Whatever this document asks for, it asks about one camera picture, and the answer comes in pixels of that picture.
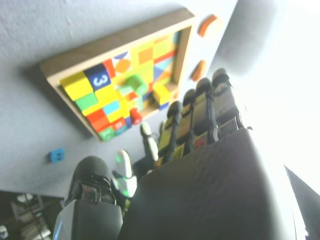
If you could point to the red cylinder with cross sign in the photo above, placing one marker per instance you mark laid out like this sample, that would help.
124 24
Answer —
135 117

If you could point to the green cylinder with minus sign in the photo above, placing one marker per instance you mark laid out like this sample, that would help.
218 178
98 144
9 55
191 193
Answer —
137 83

